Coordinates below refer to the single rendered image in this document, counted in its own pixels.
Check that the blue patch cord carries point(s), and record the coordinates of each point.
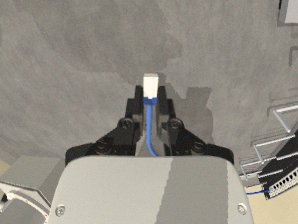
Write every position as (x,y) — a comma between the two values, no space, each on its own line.
(148,137)

